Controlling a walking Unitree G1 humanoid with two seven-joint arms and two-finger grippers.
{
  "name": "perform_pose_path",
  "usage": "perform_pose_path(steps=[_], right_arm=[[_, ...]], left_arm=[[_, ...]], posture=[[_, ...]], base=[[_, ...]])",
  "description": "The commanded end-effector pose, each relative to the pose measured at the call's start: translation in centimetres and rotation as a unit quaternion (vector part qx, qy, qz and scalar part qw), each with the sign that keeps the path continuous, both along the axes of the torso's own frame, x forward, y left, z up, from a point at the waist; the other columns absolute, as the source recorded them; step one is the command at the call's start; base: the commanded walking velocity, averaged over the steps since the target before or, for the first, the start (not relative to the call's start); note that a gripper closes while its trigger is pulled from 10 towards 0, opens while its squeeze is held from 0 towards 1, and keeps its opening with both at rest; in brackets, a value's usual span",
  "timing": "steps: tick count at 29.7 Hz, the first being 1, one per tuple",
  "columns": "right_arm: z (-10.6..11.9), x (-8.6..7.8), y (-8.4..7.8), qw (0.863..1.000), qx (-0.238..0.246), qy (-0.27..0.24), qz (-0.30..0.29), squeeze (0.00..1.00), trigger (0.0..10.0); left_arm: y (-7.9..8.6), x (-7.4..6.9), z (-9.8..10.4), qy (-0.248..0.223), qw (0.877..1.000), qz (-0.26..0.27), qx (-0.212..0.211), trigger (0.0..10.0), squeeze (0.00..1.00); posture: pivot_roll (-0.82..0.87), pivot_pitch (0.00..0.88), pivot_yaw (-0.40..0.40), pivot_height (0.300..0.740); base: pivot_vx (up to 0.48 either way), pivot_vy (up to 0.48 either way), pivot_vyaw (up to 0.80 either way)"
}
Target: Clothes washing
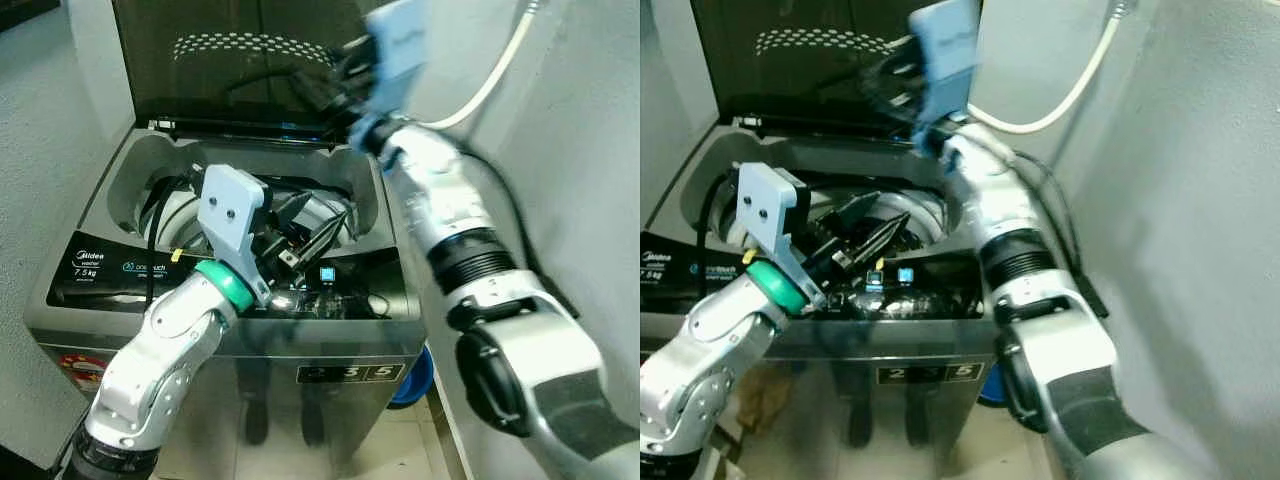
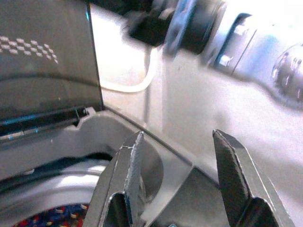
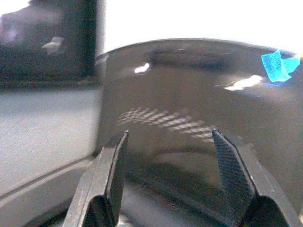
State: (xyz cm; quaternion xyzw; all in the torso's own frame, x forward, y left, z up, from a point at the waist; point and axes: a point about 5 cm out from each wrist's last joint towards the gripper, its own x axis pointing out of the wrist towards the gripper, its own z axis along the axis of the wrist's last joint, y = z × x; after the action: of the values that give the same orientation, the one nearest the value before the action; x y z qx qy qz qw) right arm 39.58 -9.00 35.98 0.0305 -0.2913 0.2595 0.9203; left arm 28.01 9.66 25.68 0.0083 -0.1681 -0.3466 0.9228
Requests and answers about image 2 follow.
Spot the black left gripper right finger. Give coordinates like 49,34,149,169
212,129,296,227

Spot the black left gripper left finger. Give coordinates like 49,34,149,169
84,131,148,227

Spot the grey top-load washing machine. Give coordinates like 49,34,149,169
0,4,303,227

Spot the silver washer drum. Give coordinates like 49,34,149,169
0,158,112,227

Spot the colourful patterned garment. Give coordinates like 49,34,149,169
14,204,90,227

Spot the dark glass washer lid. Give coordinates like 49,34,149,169
0,0,104,143

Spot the white curved hose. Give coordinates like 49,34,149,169
99,46,158,93

